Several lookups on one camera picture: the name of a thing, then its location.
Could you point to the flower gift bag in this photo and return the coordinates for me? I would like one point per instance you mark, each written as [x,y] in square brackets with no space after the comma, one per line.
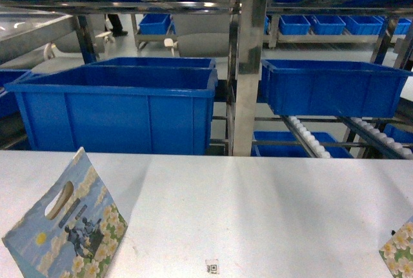
[74,230]
[396,253]

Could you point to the large blue crate near table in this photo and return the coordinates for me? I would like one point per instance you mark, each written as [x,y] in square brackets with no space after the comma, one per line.
[118,109]

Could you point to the blue crate behind large crate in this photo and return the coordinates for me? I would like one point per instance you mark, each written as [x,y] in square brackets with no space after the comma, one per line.
[158,61]

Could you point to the blue crate right shelf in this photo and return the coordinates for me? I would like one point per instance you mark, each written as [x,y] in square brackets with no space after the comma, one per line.
[331,88]

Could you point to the qr code sticker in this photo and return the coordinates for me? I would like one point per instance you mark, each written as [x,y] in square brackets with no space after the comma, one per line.
[212,266]

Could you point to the steel rack upright post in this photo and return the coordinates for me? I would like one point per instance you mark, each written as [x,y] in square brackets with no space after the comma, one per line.
[249,49]

